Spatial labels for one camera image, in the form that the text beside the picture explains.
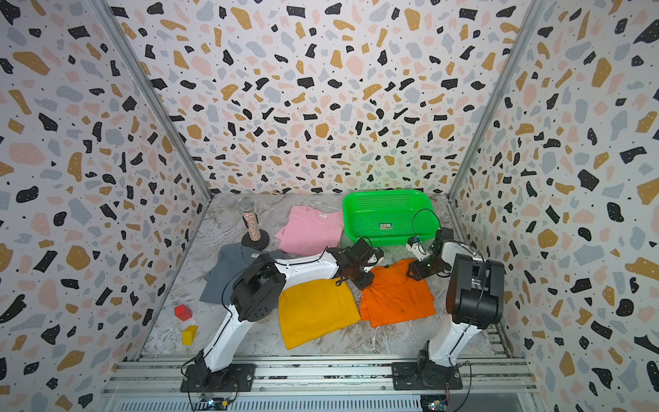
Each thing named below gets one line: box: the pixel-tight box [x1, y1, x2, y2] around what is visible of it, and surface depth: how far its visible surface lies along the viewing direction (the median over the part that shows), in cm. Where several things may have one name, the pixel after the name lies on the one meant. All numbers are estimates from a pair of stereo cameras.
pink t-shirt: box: [274, 206, 345, 256], surface depth 109 cm
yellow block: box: [181, 325, 199, 346], surface depth 83 cm
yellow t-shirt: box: [278, 278, 362, 351], surface depth 87 cm
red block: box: [174, 303, 194, 322], surface depth 85 cm
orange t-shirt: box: [360, 259, 436, 328], surface depth 90 cm
